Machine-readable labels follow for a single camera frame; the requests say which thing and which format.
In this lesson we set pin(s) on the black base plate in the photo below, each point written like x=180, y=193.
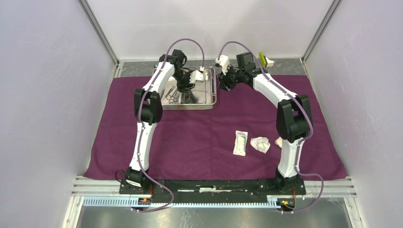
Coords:
x=230, y=191

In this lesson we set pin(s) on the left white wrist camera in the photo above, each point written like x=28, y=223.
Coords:
x=197, y=75

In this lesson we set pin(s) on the metal instrument tray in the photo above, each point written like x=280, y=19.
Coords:
x=193, y=100

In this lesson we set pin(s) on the white sterile packet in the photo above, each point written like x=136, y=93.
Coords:
x=240, y=143

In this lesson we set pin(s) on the steel surgical scissors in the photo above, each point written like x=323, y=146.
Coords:
x=173, y=96

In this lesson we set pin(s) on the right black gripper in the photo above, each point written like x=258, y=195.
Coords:
x=224, y=82

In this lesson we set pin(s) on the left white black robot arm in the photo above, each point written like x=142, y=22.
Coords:
x=148, y=112

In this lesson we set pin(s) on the white gauze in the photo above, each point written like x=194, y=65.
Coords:
x=260, y=144

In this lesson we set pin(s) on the aluminium frame rail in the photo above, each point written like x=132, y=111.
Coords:
x=105, y=193

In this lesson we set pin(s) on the beige gauze roll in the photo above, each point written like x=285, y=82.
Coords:
x=278, y=142

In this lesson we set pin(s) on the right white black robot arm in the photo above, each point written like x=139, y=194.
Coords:
x=293, y=118

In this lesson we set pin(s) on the yellow green white object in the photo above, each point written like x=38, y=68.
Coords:
x=265, y=61

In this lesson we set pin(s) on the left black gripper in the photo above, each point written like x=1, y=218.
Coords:
x=183, y=88

